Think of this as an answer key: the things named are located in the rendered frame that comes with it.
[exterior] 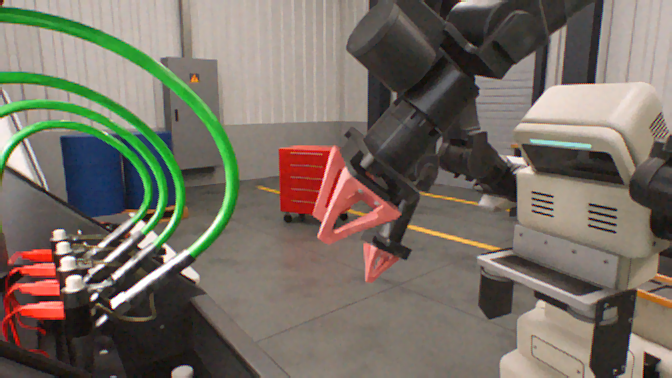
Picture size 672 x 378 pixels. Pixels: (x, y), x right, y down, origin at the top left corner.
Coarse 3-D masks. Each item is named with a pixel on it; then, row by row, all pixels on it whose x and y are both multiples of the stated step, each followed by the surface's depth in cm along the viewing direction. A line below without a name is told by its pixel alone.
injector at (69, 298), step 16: (64, 288) 51; (64, 304) 51; (80, 304) 51; (80, 320) 51; (96, 320) 54; (112, 320) 54; (80, 336) 52; (96, 336) 53; (80, 352) 52; (80, 368) 53
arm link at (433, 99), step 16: (432, 64) 38; (448, 64) 39; (432, 80) 39; (448, 80) 39; (464, 80) 39; (416, 96) 40; (432, 96) 39; (448, 96) 39; (464, 96) 40; (432, 112) 40; (448, 112) 40; (448, 128) 42
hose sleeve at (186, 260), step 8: (184, 248) 46; (176, 256) 46; (184, 256) 46; (168, 264) 46; (176, 264) 46; (184, 264) 46; (152, 272) 46; (160, 272) 45; (168, 272) 45; (176, 272) 46; (144, 280) 46; (152, 280) 45; (160, 280) 45; (168, 280) 46; (136, 288) 45; (144, 288) 45; (152, 288) 45; (128, 296) 45; (136, 296) 45; (144, 296) 46; (136, 304) 46
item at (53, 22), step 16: (0, 16) 38; (16, 16) 38; (32, 16) 39; (48, 16) 39; (64, 32) 40; (80, 32) 40; (96, 32) 40; (112, 48) 41; (128, 48) 41; (144, 64) 41; (160, 64) 42; (160, 80) 42; (176, 80) 42; (192, 96) 43; (208, 112) 44; (208, 128) 44; (224, 144) 45; (224, 160) 45; (224, 208) 46; (224, 224) 46; (208, 240) 46; (192, 256) 46
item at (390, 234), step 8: (384, 224) 89; (392, 224) 88; (400, 224) 88; (368, 232) 92; (376, 232) 90; (384, 232) 88; (392, 232) 88; (400, 232) 89; (384, 240) 87; (392, 240) 87; (400, 240) 89; (392, 248) 86; (408, 248) 87
